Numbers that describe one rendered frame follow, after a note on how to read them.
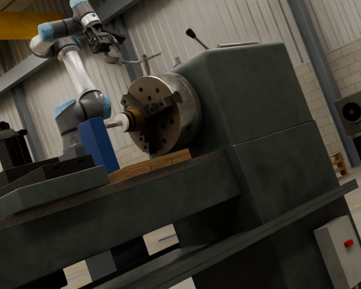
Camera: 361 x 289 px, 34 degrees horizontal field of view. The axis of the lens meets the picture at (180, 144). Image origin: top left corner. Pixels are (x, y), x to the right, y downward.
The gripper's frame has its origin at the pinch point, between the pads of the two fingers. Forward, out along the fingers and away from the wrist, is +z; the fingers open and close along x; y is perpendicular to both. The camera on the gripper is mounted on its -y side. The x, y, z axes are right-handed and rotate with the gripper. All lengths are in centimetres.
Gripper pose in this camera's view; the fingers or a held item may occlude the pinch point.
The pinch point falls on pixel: (121, 63)
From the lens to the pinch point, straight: 241.2
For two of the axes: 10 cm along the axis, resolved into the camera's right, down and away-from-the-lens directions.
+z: 5.1, 8.1, -2.9
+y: -6.8, 1.8, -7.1
